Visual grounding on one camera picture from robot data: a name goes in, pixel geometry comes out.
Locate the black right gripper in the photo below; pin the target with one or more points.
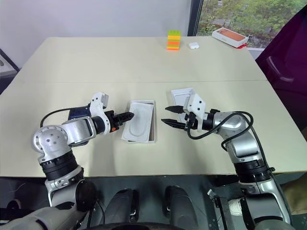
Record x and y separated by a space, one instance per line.
191 121

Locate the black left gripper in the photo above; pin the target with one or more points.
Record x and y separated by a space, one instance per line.
112 119

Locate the white moulded box insert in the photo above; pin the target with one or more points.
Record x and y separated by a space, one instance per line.
140 122

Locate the white phone box base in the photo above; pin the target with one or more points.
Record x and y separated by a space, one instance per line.
154 119

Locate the white phone box lid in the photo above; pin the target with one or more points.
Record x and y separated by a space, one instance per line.
182 95

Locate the dark blue smartphone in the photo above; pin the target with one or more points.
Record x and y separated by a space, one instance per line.
76 112

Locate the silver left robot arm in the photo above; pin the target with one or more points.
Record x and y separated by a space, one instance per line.
76 130

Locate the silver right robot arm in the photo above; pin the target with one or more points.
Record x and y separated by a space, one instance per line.
242 143

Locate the white box with orange phone print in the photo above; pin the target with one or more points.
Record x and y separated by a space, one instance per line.
230 37

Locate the white earbuds case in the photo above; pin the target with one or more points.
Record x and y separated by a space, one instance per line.
193 46

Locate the green orange toy brick stack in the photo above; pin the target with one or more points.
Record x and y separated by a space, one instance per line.
173 40

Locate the dark rounded shape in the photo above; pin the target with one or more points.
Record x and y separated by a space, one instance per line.
180 203
122 206

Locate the red flat object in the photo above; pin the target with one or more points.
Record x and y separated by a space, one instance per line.
241 46

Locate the white sneaker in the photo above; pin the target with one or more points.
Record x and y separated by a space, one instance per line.
236 207

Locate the purple chair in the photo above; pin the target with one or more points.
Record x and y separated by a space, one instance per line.
287 60

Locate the black object at table side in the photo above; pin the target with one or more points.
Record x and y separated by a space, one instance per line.
7 69

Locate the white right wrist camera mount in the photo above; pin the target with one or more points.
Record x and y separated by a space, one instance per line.
197 104

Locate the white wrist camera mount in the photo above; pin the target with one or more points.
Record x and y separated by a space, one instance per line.
97 107
197 104

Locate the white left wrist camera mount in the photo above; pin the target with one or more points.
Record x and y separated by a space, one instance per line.
97 107

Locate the dark window frame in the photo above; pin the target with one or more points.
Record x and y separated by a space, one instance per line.
195 16

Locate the black bracket with connector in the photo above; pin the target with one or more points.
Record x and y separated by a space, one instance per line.
221 208

